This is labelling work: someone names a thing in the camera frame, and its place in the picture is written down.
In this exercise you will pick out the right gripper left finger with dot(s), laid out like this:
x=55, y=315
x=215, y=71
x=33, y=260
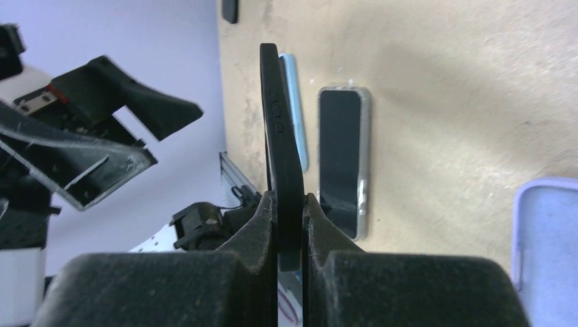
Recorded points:
x=235, y=285

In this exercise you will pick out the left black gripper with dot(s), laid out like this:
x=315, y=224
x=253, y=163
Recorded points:
x=62, y=138

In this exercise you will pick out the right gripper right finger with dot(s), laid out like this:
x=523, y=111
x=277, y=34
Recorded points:
x=346, y=286

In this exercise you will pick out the black phone case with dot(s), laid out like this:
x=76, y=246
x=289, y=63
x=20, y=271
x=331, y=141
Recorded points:
x=285, y=164

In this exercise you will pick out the black phone purple edge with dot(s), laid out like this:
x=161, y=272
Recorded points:
x=270, y=181

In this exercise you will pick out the clear magsafe phone case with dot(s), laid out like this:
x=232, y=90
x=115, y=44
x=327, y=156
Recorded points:
x=364, y=158

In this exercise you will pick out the light blue phone case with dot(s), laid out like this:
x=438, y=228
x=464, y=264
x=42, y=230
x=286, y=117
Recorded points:
x=293, y=94

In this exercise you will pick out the lavender phone case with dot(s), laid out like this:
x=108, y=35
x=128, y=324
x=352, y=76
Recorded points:
x=544, y=250

